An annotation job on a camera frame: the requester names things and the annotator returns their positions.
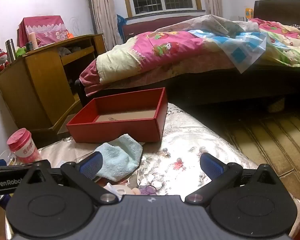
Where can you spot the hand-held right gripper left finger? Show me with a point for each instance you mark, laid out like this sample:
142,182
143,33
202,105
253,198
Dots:
91,165

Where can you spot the grey cloth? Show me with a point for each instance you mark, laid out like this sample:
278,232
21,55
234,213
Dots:
64,51

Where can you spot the red cardboard box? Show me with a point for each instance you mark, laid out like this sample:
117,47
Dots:
115,130

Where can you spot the orange toy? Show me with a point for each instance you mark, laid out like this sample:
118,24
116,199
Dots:
69,34

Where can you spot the peach plastic bottle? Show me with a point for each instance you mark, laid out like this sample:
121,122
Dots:
33,41

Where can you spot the dark jar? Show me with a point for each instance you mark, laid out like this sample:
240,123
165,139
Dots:
28,47

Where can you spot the pink lace-trimmed cloth cover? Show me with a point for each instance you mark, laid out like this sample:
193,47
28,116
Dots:
47,27

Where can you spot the wooden desk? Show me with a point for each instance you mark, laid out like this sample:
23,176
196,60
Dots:
40,80

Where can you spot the white floral sheet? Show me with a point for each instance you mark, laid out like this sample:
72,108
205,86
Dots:
215,23

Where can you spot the dark wooden bed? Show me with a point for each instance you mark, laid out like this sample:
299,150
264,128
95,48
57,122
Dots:
215,87

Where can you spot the pink cartoon quilt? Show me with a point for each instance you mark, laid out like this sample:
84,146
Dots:
145,52

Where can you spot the blue plastic bag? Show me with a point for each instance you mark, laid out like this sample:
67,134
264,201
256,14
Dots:
121,23

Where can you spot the dark red sofa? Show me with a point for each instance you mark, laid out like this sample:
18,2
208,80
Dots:
140,23

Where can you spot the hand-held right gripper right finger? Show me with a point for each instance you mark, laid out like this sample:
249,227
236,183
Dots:
211,166

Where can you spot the red white snowman plush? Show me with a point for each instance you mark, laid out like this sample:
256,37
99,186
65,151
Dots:
1,60

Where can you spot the light blue towel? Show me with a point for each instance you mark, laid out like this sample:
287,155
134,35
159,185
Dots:
117,157

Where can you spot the steel thermos flask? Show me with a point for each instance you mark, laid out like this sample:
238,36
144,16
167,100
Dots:
10,50

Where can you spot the pink lidded cup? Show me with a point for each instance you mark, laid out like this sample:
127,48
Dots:
25,147

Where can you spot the white plush toy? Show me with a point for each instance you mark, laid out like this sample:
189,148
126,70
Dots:
113,191

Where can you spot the green plush toy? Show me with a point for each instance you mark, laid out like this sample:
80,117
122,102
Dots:
21,52

